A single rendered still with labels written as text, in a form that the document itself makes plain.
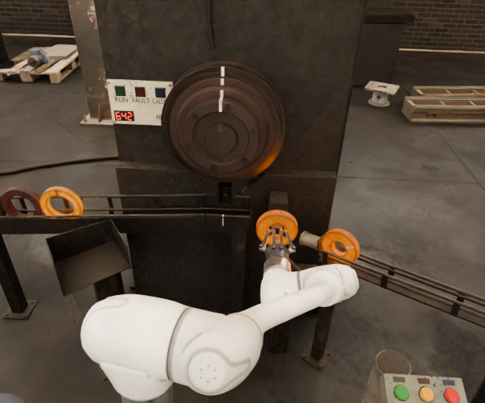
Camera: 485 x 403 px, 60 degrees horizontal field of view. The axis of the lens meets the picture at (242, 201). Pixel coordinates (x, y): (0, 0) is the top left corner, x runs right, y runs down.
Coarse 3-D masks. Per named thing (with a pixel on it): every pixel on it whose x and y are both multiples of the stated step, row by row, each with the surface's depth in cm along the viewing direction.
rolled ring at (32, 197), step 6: (18, 186) 183; (6, 192) 182; (12, 192) 181; (18, 192) 181; (24, 192) 181; (30, 192) 183; (6, 198) 184; (30, 198) 183; (36, 198) 183; (6, 204) 185; (12, 204) 189; (36, 204) 184; (6, 210) 187; (12, 210) 188; (36, 210) 186
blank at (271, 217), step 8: (264, 216) 151; (272, 216) 149; (280, 216) 149; (288, 216) 150; (256, 224) 154; (264, 224) 152; (272, 224) 151; (280, 224) 151; (288, 224) 151; (296, 224) 152; (256, 232) 154; (264, 232) 154; (288, 232) 153; (296, 232) 153
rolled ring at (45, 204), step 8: (48, 192) 180; (56, 192) 179; (64, 192) 179; (72, 192) 182; (40, 200) 182; (48, 200) 184; (72, 200) 181; (80, 200) 184; (48, 208) 185; (80, 208) 184
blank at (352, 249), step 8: (328, 232) 164; (336, 232) 161; (344, 232) 161; (328, 240) 165; (336, 240) 163; (344, 240) 160; (352, 240) 159; (328, 248) 167; (336, 248) 169; (352, 248) 160; (344, 256) 164; (352, 256) 161
